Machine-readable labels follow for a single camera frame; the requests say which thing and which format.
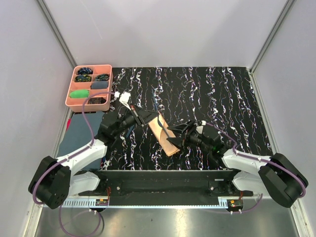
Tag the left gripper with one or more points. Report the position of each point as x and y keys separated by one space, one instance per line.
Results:
x=144 y=116

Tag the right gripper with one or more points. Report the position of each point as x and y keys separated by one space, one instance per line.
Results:
x=180 y=141

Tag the blue plastic knife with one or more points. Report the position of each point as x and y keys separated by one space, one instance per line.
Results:
x=130 y=130

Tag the peach cloth napkin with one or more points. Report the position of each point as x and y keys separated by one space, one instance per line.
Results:
x=161 y=137

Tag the blue plastic fork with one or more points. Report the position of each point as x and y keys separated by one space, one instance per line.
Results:
x=162 y=125

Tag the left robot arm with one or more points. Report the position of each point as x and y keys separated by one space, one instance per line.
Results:
x=74 y=163

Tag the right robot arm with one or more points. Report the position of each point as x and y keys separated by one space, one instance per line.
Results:
x=266 y=170

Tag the blue grey folded napkin stack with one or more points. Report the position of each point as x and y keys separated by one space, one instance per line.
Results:
x=78 y=133

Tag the dark patterned cloth roll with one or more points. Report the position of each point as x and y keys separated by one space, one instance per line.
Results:
x=97 y=100

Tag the blue patterned roll right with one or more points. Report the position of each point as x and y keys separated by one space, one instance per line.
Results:
x=102 y=77

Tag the grey folded cloth in tray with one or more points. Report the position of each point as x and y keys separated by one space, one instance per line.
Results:
x=99 y=85

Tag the pink divided organizer tray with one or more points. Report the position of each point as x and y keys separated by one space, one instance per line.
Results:
x=76 y=105

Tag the green rolled cloth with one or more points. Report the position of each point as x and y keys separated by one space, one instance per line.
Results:
x=77 y=94

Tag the blue yellow patterned roll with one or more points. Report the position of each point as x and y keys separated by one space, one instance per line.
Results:
x=83 y=78

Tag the blue patterned roll top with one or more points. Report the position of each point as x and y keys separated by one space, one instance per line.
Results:
x=85 y=71

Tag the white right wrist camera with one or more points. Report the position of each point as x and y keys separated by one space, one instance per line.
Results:
x=200 y=126

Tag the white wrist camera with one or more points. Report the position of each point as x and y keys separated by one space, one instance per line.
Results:
x=123 y=98
x=200 y=126

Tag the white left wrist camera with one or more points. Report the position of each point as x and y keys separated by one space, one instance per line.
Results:
x=123 y=98

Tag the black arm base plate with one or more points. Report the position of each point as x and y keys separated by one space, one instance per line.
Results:
x=216 y=183

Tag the aluminium frame rail front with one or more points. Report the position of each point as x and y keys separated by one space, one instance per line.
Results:
x=282 y=188

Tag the left rear aluminium post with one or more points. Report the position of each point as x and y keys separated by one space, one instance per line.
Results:
x=54 y=28

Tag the aluminium post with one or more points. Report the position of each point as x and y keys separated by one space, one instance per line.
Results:
x=273 y=32
x=54 y=28

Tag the right rear aluminium post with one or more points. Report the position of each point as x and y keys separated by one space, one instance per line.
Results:
x=273 y=32

